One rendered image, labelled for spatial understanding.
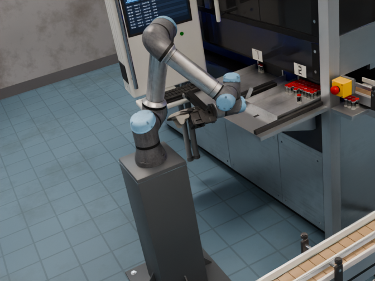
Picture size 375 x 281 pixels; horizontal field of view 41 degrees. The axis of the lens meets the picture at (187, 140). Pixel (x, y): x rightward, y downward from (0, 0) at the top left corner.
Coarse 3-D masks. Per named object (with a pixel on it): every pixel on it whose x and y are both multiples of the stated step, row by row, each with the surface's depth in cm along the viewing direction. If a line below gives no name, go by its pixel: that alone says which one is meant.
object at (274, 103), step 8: (272, 88) 256; (280, 88) 259; (256, 96) 252; (264, 96) 255; (272, 96) 255; (280, 96) 253; (288, 96) 252; (320, 96) 239; (248, 104) 247; (256, 104) 250; (264, 104) 249; (272, 104) 247; (280, 104) 246; (288, 104) 245; (296, 104) 243; (304, 104) 235; (264, 112) 237; (272, 112) 240; (280, 112) 239; (288, 112) 232
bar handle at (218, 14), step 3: (216, 0) 273; (216, 3) 274; (216, 6) 275; (216, 9) 276; (219, 9) 277; (216, 12) 277; (219, 12) 277; (222, 12) 279; (225, 12) 280; (228, 12) 281; (216, 15) 278; (219, 15) 278; (216, 18) 280; (219, 18) 279; (219, 21) 279
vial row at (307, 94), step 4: (292, 84) 253; (292, 88) 253; (300, 88) 248; (292, 92) 254; (300, 92) 248; (304, 92) 246; (308, 92) 243; (312, 92) 242; (304, 96) 247; (308, 96) 244; (312, 96) 242
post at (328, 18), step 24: (336, 0) 213; (336, 24) 218; (336, 48) 224; (336, 72) 229; (336, 96) 235; (336, 120) 241; (336, 144) 247; (336, 168) 254; (336, 192) 261; (336, 216) 269
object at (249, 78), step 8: (256, 64) 289; (240, 72) 285; (248, 72) 287; (256, 72) 285; (264, 72) 284; (248, 80) 277; (256, 80) 276; (264, 80) 274; (272, 80) 265; (280, 80) 268; (248, 88) 268; (256, 88) 262
